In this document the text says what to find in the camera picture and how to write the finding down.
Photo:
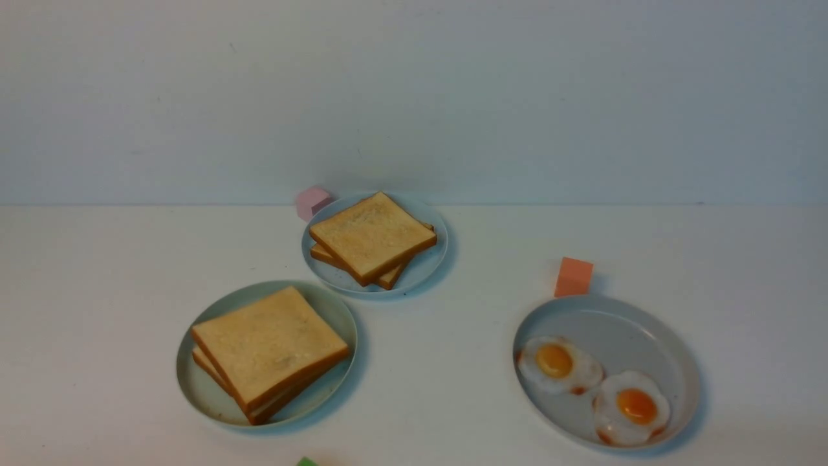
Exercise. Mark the light blue bread plate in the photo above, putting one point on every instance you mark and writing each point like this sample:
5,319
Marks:
416,271

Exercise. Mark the pink foam cube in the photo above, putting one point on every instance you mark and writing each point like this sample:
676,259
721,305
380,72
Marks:
310,201

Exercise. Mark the orange foam cube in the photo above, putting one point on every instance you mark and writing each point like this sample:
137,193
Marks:
574,277

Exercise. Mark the left fried egg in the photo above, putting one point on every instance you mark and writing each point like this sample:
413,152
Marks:
554,365

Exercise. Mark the fried egg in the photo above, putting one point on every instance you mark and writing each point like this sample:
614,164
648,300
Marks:
554,365
629,409

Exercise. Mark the grey egg plate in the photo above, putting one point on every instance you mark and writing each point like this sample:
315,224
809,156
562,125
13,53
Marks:
621,337

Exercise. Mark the green foam cube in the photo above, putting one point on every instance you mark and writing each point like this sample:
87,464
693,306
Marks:
305,461

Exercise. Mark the light green round plate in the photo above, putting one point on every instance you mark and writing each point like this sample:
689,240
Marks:
206,396

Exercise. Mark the right fried egg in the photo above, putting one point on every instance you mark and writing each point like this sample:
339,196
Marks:
629,409

